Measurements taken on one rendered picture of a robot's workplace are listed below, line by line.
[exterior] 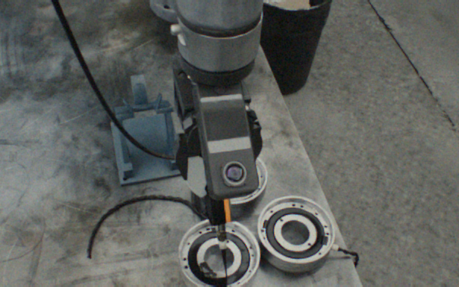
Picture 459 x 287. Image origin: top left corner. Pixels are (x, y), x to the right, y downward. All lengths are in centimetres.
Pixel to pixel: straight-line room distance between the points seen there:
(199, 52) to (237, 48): 3
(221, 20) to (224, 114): 10
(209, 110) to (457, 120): 180
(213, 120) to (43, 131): 46
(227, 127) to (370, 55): 192
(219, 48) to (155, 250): 37
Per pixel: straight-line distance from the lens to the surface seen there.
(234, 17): 44
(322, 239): 74
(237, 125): 50
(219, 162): 49
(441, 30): 267
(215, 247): 73
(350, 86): 222
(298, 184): 83
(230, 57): 47
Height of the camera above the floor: 145
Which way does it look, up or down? 49 degrees down
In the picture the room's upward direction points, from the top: 5 degrees clockwise
